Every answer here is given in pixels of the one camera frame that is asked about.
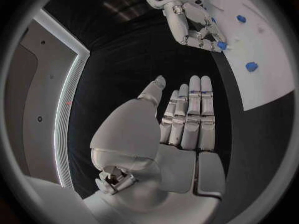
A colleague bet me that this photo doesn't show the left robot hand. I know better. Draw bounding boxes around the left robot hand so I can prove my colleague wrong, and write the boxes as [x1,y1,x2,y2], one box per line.
[83,75,227,224]

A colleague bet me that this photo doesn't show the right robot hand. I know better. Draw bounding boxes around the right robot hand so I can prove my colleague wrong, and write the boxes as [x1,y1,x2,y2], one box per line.
[162,1,229,53]

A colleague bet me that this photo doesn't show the white task board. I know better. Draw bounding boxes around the white task board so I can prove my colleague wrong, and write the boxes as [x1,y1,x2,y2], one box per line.
[200,0,298,111]

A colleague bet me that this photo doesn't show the blue block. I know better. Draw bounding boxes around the blue block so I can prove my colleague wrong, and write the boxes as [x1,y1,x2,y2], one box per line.
[245,61,259,73]

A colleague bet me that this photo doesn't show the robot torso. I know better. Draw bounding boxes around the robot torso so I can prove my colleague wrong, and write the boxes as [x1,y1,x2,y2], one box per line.
[3,8,91,190]

